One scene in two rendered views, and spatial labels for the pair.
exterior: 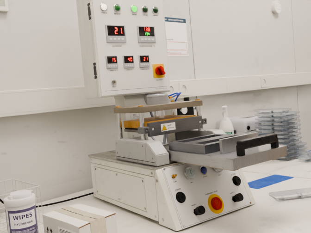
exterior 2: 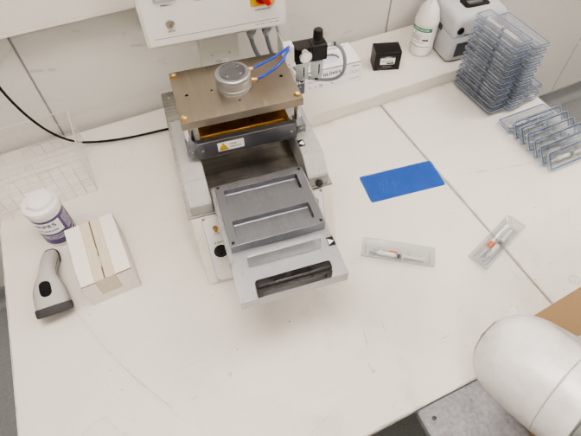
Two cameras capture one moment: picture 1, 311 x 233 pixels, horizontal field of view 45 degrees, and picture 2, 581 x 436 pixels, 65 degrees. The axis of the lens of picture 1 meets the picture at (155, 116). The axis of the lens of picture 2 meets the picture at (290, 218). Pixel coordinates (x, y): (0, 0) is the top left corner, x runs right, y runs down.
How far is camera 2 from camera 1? 0.95 m
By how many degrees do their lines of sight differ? 53
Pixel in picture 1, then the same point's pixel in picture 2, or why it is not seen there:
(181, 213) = (218, 267)
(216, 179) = not seen: hidden behind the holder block
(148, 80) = (239, 12)
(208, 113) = not seen: outside the picture
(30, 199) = (47, 213)
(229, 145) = (262, 259)
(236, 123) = (446, 14)
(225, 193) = not seen: hidden behind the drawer
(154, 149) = (191, 195)
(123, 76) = (188, 12)
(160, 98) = (230, 88)
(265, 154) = (303, 288)
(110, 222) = (124, 275)
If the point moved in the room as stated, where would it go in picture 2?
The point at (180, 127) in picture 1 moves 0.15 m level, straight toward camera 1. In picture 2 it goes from (254, 142) to (225, 189)
